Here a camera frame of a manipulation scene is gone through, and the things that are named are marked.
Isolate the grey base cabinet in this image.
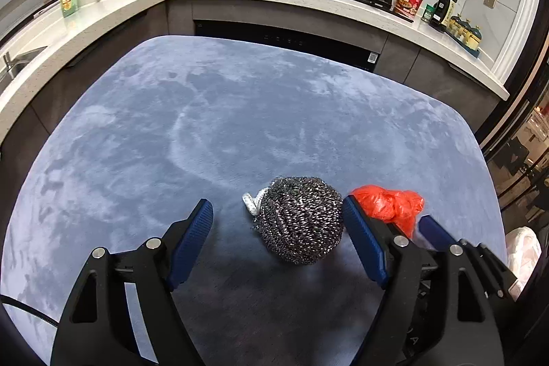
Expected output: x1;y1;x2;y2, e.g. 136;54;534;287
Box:
0;0;502;161

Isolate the black-framed glass door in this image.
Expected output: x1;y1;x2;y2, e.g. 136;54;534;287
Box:
478;0;549;229

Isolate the red instant noodle cup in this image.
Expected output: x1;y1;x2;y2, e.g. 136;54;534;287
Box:
394;0;425;21

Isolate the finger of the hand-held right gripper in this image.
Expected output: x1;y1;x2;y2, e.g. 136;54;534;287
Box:
417;215;529;302

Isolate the red plastic bag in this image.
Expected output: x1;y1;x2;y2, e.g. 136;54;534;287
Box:
348;185;425;240

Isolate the dark soy sauce bottle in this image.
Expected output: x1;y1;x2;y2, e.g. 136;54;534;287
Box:
428;0;459;33

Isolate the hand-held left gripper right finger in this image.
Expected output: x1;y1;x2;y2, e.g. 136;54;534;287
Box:
342;194;500;366

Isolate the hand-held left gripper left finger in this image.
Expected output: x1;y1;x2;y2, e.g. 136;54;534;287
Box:
50;198;214;366

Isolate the condiment jar set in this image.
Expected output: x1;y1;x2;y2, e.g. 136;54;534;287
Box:
445;13;484;59

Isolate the white plastic bin bag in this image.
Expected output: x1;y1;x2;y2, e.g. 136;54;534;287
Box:
505;226;542;292

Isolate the steel wool scrubber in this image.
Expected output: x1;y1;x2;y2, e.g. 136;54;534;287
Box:
256;176;344;266

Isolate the black cable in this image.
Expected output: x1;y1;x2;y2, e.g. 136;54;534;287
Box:
0;294;60;327

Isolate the steel kitchen sink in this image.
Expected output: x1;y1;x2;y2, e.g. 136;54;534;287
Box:
0;46;48;81

